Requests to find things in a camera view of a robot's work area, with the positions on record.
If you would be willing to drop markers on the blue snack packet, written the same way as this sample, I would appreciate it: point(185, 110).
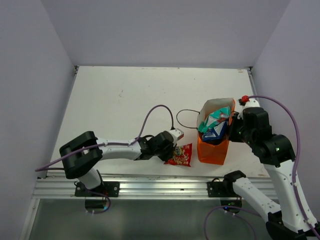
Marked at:
point(216, 133)

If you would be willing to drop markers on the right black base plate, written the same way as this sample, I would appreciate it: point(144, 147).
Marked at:
point(217, 189)

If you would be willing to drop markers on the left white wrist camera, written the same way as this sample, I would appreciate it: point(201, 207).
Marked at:
point(177, 134)

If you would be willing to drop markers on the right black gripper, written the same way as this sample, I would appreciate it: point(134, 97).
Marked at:
point(235, 120)

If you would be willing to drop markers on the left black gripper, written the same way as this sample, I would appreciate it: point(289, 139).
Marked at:
point(171, 146)

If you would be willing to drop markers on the red snack packet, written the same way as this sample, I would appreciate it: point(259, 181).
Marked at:
point(182, 156)

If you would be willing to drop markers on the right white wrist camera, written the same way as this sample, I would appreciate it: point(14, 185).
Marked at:
point(248, 102)

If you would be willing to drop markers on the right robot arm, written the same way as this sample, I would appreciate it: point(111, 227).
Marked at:
point(290, 218)

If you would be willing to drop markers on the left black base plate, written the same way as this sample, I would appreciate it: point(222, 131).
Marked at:
point(106, 188)

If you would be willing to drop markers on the orange paper bag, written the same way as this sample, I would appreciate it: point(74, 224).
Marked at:
point(213, 152)

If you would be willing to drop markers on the aluminium mounting rail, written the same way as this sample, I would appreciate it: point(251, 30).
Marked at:
point(131, 187)

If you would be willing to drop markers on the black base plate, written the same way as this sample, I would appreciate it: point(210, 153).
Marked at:
point(106, 188)
point(217, 189)

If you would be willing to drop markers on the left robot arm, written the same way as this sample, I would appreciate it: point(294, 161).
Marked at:
point(80, 155)

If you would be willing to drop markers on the teal snack packet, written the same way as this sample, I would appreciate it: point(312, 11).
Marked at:
point(214, 119)

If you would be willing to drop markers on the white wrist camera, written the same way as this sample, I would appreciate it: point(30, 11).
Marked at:
point(248, 102)
point(177, 134)

